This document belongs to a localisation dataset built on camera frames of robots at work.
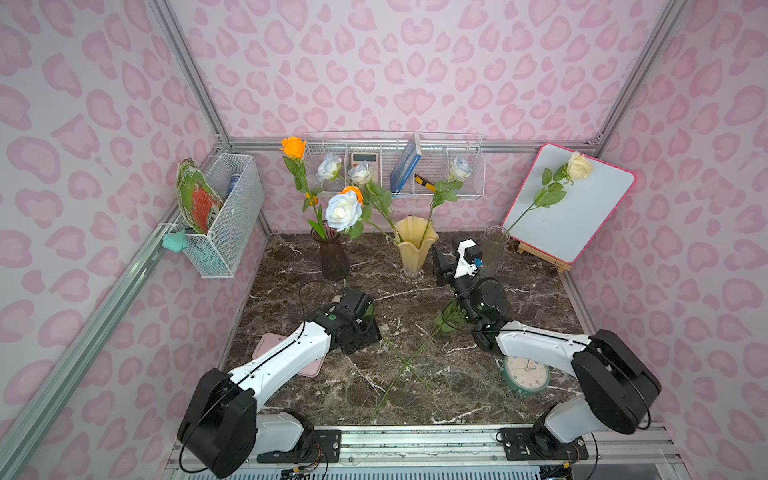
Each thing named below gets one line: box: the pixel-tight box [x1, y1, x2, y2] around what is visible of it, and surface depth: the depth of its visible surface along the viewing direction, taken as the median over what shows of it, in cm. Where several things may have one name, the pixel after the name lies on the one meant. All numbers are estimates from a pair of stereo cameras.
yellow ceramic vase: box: [393, 216, 439, 274], surface depth 96 cm
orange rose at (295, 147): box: [280, 136, 327, 239], surface depth 83 cm
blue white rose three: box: [348, 161, 403, 242], surface depth 84 cm
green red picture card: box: [176, 158, 223, 234], surface depth 75 cm
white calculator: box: [351, 152, 379, 167], surface depth 97 cm
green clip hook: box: [162, 230, 189, 253], surface depth 64 cm
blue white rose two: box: [418, 156, 472, 248], surface depth 86 cm
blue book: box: [390, 133, 422, 194], surface depth 90 cm
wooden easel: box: [517, 242, 572, 274], surface depth 109 cm
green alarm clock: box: [500, 356, 551, 395], surface depth 83 cm
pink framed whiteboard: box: [503, 143, 636, 264], surface depth 92 cm
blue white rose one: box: [316, 152, 342, 182], surface depth 81 cm
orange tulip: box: [302, 192, 319, 212], surface depth 90 cm
